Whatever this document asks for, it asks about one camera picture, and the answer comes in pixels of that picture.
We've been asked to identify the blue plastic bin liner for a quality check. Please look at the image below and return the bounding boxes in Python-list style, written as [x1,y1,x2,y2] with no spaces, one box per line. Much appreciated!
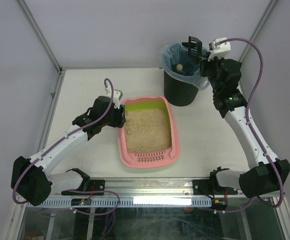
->
[158,42,210,91]

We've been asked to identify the black ribbed trash bin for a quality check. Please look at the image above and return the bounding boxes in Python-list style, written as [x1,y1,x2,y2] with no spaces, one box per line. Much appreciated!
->
[163,43,200,107]

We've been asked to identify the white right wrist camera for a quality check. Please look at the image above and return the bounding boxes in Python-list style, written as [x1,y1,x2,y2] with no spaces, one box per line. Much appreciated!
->
[208,37,231,62]

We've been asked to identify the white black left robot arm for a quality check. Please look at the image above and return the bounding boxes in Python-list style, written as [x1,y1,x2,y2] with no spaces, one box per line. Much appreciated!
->
[11,96,125,206]

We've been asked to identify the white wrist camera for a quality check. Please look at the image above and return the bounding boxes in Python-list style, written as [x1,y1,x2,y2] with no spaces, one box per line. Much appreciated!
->
[105,86,123,109]
[208,37,231,62]

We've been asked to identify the aluminium mounting rail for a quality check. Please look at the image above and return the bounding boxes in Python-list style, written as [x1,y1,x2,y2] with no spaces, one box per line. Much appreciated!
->
[16,176,284,200]

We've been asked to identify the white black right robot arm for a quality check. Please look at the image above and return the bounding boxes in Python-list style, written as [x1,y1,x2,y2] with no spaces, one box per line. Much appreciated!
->
[200,58,290,198]

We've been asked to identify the beige litter pellets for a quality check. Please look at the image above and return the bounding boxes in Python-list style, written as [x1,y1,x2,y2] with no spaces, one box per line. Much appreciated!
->
[124,108,172,153]

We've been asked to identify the pink litter box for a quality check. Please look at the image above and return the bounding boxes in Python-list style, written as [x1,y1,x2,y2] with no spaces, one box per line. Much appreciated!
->
[118,96,180,169]

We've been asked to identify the black litter scoop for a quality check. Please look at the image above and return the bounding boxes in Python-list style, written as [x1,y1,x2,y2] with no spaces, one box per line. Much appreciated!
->
[182,36,202,61]

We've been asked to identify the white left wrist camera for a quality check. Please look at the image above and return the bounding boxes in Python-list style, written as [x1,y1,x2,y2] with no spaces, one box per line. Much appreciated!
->
[105,86,123,109]

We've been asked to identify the white slotted cable duct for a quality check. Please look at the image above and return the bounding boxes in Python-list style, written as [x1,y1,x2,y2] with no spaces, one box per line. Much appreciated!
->
[38,196,212,208]

